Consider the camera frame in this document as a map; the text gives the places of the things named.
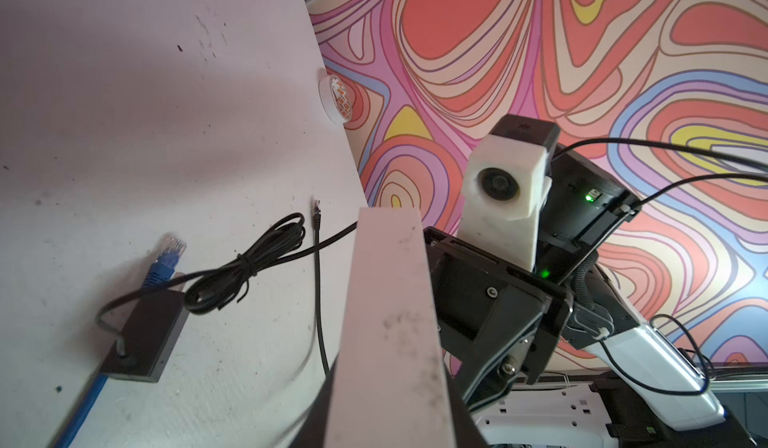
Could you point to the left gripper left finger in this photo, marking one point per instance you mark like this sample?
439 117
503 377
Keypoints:
314 431

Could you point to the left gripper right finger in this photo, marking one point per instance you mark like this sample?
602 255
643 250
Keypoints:
466 434

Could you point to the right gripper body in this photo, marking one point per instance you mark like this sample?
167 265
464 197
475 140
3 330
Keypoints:
500 321

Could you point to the small black adapter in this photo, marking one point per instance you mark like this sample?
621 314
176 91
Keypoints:
146 323

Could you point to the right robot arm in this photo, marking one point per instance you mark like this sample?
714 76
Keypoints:
613 380

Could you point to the white network switch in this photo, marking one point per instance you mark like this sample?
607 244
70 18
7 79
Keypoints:
389 386

